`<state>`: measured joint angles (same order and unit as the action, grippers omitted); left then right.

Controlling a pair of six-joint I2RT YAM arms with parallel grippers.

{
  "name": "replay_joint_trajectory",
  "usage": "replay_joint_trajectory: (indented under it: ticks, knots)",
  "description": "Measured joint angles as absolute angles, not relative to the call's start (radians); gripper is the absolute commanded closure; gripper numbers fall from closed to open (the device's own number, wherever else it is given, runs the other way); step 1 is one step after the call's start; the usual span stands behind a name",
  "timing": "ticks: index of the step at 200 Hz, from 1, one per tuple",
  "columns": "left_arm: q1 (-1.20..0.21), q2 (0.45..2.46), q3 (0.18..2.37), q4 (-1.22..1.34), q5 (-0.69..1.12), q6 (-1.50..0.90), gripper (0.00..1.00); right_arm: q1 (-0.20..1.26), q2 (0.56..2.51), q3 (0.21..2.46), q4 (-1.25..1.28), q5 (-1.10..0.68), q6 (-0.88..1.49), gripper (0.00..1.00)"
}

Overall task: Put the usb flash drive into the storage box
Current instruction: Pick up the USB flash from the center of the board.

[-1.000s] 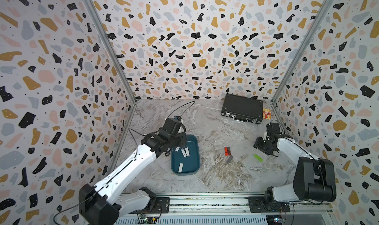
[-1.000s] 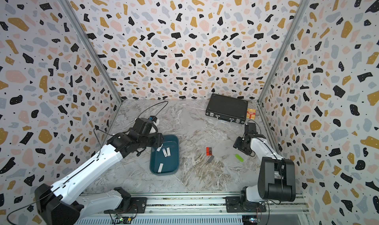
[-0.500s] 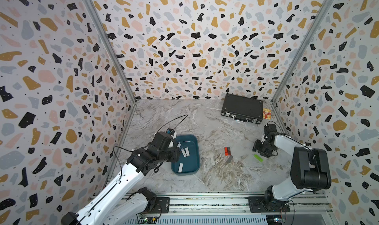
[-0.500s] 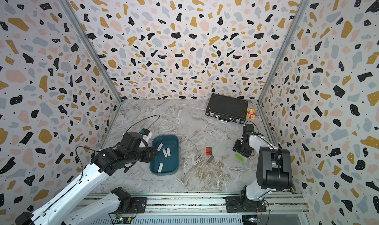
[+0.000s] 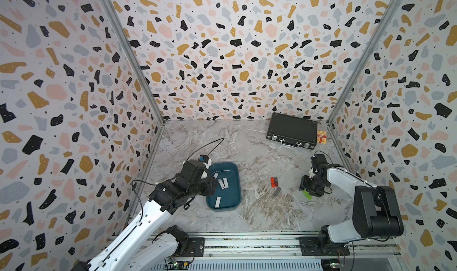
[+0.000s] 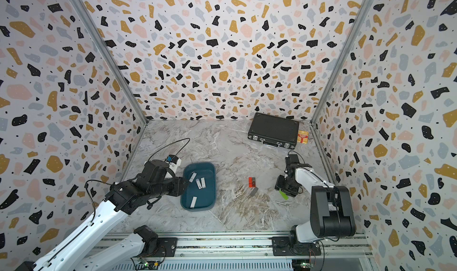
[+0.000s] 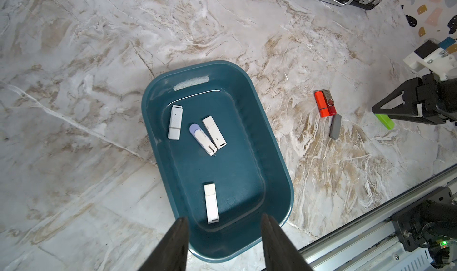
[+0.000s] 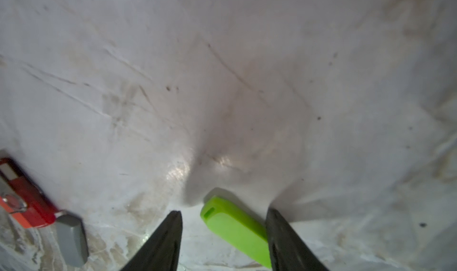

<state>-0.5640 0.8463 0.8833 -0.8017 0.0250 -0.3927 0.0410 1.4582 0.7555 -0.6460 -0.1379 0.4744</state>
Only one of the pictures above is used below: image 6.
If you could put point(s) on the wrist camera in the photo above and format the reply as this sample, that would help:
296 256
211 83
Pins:
174 162
292 159

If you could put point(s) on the white blue-capped usb drive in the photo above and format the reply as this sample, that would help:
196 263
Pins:
198 183

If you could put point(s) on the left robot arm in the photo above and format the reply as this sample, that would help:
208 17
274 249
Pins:
72 254

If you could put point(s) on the white usb flash drive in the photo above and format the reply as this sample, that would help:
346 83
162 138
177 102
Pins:
193 176

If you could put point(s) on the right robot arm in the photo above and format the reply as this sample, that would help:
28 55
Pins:
331 213

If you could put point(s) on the grey usb flash drive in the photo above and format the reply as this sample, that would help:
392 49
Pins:
253 192

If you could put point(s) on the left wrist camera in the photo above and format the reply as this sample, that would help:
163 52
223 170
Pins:
174 162

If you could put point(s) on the teal plastic storage box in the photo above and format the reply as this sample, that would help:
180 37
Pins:
201 193

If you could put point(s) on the red swivel usb drive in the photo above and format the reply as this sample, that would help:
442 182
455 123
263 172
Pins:
252 182

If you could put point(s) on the green usb flash drive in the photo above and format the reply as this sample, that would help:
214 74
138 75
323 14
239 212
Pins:
285 197

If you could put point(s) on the black briefcase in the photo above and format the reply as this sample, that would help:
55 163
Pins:
274 131

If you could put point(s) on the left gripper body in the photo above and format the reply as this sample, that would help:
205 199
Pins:
175 188

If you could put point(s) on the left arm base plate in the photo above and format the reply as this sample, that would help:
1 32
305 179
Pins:
160 247

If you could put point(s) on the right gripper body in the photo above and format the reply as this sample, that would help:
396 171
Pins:
287 187

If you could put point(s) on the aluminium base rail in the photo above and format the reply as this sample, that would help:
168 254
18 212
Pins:
231 251

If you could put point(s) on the small yellow red box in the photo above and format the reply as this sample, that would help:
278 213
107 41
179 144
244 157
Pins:
303 137

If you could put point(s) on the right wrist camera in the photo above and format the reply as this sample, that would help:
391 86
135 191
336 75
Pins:
292 159

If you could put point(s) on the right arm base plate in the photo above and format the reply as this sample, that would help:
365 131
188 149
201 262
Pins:
296 246

